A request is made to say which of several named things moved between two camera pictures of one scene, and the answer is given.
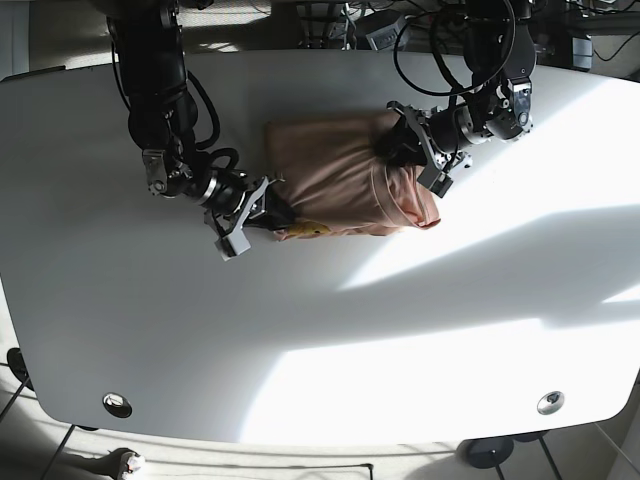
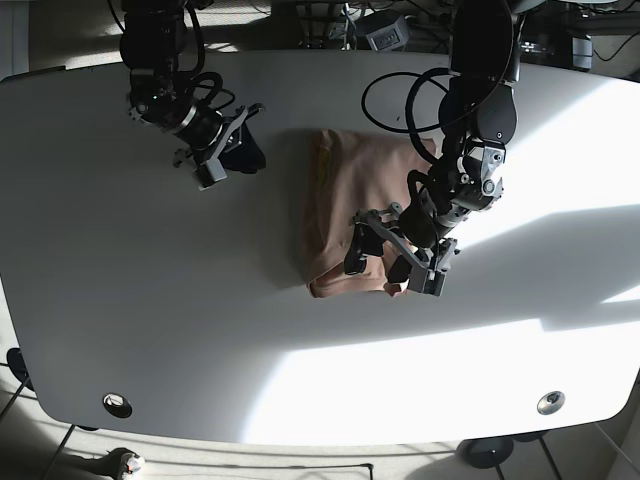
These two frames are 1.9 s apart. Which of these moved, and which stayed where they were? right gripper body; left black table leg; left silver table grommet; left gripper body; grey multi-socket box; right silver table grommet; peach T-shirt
Moved: right gripper body; peach T-shirt; left gripper body
Stayed: left black table leg; left silver table grommet; grey multi-socket box; right silver table grommet
